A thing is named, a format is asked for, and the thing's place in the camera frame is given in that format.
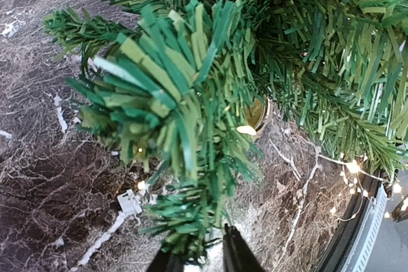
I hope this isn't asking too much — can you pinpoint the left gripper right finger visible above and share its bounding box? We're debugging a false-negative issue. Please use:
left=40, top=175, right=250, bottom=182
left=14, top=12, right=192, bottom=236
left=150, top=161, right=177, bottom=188
left=222, top=224, right=265, bottom=272

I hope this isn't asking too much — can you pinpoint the white light battery box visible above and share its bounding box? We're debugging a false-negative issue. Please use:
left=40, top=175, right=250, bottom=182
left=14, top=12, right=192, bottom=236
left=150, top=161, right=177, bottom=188
left=117, top=189, right=143, bottom=216

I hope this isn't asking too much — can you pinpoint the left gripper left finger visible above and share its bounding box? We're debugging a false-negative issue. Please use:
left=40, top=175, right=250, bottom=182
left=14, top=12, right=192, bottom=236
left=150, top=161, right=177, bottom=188
left=148, top=250, right=187, bottom=272

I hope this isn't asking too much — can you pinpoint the small green christmas tree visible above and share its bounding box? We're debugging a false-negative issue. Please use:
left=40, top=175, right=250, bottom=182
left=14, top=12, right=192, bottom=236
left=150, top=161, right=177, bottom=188
left=45, top=0, right=407, bottom=262

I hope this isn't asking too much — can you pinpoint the black front table rail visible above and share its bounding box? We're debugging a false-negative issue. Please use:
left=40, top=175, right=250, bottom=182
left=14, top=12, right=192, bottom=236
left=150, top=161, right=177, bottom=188
left=314, top=174, right=381, bottom=271

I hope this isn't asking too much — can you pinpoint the white slotted cable duct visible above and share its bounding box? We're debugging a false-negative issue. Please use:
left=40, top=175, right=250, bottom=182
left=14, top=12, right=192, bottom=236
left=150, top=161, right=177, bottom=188
left=342, top=185, right=387, bottom=272

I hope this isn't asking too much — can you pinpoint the fairy light string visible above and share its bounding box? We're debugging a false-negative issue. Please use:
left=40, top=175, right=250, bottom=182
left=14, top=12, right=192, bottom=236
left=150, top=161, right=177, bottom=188
left=135, top=124, right=408, bottom=222

